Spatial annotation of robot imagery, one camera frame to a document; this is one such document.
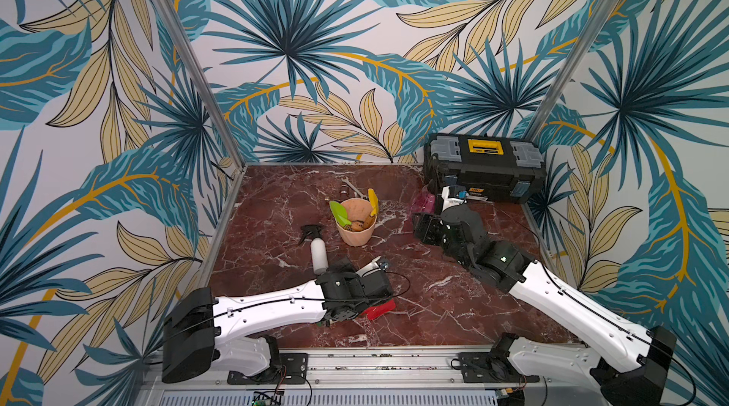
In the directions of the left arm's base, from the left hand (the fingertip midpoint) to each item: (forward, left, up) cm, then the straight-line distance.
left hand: (349, 279), depth 78 cm
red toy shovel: (-5, -9, -11) cm, 15 cm away
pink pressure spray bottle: (+25, -23, +2) cm, 34 cm away
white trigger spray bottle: (+13, +11, -8) cm, 19 cm away
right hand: (+7, -14, +15) cm, 22 cm away
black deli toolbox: (+37, -49, +7) cm, 62 cm away
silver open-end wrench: (+45, +4, -10) cm, 46 cm away
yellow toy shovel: (+23, -6, +4) cm, 25 cm away
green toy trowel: (+23, +4, 0) cm, 23 cm away
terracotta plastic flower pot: (+15, -1, -1) cm, 15 cm away
